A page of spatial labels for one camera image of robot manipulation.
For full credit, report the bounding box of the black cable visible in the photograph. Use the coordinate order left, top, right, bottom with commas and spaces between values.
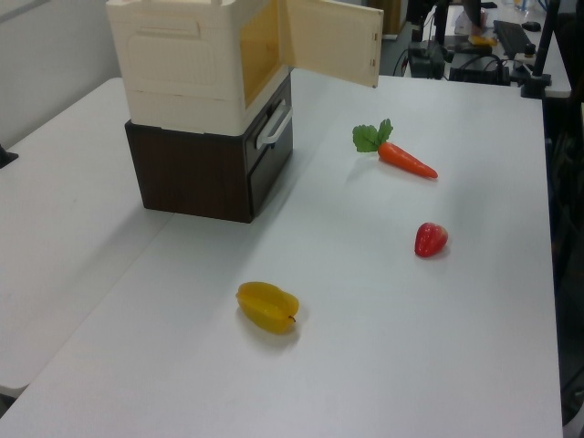
393, 47, 412, 78

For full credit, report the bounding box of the plain dark brown drawer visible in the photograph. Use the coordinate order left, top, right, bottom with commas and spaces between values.
245, 145, 295, 216

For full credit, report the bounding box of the black pole with clamp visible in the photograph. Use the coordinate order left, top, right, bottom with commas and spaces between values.
519, 0, 563, 99

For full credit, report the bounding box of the black keyboard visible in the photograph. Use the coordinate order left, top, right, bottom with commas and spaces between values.
494, 19, 536, 58

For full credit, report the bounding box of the black bracket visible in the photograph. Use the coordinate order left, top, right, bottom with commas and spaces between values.
0, 143, 20, 171

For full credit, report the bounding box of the cream plastic cabinet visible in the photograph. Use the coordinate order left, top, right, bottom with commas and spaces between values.
105, 0, 293, 136

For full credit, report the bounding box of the black electronics box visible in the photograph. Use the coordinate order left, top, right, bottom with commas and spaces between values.
448, 53, 511, 86

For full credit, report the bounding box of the red toy fruit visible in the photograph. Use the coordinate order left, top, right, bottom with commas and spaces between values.
413, 222, 449, 259

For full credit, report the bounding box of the dark brown drawer with handle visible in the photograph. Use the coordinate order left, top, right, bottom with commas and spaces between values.
244, 84, 294, 173

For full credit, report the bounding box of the dark brown drawer box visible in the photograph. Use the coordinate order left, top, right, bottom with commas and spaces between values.
124, 75, 295, 224

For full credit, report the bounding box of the white drawer handle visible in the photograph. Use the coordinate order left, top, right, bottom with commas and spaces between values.
255, 98, 293, 151

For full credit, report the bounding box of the orange toy carrot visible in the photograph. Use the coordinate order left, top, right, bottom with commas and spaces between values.
351, 118, 439, 181

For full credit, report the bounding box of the cream cabinet door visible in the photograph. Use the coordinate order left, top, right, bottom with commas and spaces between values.
276, 0, 383, 89

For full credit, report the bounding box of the yellow toy pepper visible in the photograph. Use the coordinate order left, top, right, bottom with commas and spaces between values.
235, 281, 300, 336

